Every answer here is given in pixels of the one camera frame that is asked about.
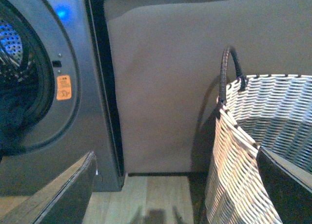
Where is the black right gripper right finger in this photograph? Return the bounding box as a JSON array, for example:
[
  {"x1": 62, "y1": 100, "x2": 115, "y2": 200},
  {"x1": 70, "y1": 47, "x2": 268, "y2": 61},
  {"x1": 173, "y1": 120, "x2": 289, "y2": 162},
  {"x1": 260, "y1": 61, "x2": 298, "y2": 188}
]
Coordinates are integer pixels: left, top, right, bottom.
[{"x1": 256, "y1": 147, "x2": 312, "y2": 224}]

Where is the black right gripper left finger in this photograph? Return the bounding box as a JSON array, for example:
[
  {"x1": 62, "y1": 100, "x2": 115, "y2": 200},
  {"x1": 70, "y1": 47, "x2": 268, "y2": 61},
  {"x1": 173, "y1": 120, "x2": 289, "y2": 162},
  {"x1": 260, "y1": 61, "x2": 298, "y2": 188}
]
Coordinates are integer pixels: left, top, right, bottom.
[{"x1": 0, "y1": 151, "x2": 97, "y2": 224}]

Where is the dark navy blue garment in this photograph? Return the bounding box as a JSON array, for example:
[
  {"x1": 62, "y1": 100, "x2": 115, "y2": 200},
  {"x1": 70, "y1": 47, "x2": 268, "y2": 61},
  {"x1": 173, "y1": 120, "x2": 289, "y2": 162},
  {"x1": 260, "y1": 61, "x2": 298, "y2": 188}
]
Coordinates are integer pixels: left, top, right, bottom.
[{"x1": 0, "y1": 93, "x2": 25, "y2": 160}]

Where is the grey front-load washing machine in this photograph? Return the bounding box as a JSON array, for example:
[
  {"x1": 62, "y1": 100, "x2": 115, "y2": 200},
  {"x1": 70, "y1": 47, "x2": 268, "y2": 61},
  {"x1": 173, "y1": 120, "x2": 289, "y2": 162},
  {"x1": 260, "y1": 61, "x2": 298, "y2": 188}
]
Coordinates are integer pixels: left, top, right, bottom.
[{"x1": 0, "y1": 0, "x2": 125, "y2": 196}]

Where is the white woven laundry basket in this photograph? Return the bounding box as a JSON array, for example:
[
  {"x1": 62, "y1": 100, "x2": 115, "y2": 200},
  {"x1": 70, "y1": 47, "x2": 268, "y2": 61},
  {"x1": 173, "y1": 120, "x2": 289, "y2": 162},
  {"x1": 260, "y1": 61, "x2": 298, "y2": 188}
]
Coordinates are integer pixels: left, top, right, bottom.
[{"x1": 205, "y1": 46, "x2": 312, "y2": 224}]

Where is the orange warning sticker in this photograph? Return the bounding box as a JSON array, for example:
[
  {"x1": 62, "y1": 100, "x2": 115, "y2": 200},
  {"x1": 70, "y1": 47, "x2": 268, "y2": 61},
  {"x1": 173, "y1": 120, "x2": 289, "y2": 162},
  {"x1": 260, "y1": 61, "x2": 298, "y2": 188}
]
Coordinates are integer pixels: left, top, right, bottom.
[{"x1": 57, "y1": 75, "x2": 72, "y2": 101}]

